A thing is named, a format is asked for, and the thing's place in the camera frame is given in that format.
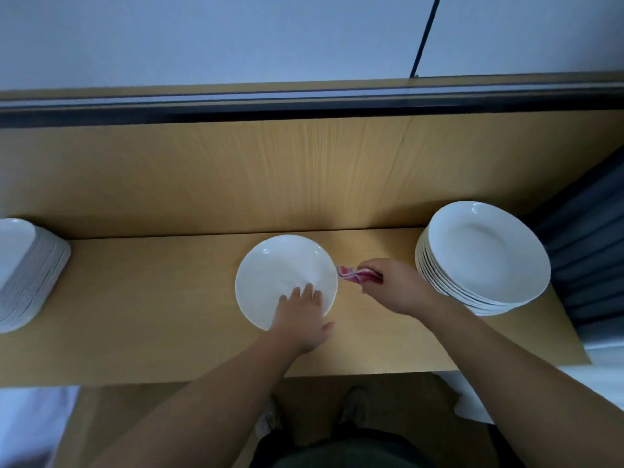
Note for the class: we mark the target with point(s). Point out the person's right hand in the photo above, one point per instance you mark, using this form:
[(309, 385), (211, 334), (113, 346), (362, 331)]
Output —
[(398, 285)]

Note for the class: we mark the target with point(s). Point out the person's left hand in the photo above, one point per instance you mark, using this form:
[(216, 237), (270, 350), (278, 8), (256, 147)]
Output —
[(300, 321)]

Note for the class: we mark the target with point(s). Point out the pink cleaning cloth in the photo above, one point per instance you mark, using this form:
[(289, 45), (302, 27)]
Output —
[(356, 275)]

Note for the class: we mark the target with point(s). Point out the white glossy round plate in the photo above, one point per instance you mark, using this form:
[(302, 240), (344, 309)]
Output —
[(278, 273)]

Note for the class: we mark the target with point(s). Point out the stack of white round plates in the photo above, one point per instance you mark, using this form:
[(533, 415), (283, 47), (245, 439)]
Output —
[(487, 250)]

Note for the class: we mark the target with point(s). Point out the pile of white oblong plates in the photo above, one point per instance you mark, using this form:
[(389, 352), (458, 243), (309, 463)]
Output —
[(24, 273)]

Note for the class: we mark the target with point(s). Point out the person's right forearm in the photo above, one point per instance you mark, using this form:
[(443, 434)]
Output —
[(531, 390)]

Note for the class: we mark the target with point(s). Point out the person's left forearm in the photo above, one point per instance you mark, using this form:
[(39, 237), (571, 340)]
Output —
[(190, 414)]

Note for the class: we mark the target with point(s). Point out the grey curtain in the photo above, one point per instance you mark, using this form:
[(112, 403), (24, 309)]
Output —
[(590, 248)]

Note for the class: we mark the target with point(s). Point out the white bed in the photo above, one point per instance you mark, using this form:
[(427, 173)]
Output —
[(34, 424)]

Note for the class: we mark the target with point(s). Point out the black wall rail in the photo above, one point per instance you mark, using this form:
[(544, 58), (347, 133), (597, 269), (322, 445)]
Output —
[(292, 104)]

